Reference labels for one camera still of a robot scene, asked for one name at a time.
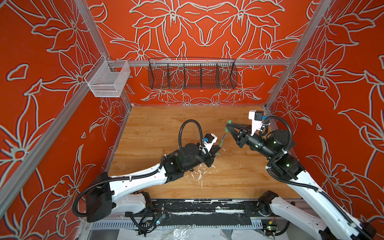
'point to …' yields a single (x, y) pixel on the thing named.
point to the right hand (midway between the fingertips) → (225, 125)
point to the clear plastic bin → (106, 78)
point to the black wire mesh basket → (192, 73)
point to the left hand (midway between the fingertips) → (219, 146)
